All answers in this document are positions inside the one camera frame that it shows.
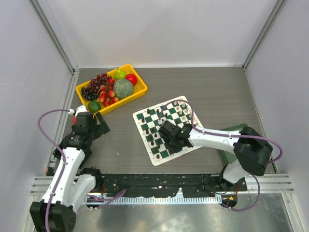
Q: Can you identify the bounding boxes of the green white chess board mat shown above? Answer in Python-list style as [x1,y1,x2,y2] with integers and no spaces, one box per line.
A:
[133,96,199,166]

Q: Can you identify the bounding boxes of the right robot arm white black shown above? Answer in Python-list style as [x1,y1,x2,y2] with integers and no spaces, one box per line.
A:
[158,120,273,190]

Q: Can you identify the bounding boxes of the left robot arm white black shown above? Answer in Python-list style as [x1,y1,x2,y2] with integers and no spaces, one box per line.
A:
[29,111,110,232]

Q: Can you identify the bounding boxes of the green avocado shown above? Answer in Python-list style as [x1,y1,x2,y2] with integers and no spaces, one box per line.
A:
[87,101,101,113]

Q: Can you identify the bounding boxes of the black grape bunch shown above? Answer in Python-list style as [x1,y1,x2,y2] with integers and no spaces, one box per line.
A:
[81,87,98,101]

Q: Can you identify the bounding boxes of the green netted melon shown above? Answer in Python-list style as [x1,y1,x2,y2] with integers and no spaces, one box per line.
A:
[113,79,134,100]

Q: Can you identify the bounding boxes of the dark purple grape bunch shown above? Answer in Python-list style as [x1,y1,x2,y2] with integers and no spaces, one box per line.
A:
[87,73,108,95]

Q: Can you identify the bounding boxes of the green plastic tray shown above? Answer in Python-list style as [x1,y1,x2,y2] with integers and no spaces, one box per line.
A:
[219,123,248,165]

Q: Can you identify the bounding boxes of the yellow plastic fruit tray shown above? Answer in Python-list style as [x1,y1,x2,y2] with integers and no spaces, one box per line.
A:
[75,64,148,115]

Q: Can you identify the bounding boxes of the green pear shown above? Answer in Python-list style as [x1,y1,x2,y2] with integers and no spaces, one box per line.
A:
[115,67,126,81]

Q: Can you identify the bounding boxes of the red apple in tray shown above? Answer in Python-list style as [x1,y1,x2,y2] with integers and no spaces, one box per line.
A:
[126,73,138,86]

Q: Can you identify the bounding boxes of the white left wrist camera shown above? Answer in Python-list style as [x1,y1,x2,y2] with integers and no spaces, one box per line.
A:
[68,105,88,117]

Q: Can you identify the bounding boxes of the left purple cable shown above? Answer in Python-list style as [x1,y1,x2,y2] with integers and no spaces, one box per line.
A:
[38,109,75,230]

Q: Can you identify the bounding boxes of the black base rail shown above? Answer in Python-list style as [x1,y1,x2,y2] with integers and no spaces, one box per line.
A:
[90,174,247,198]

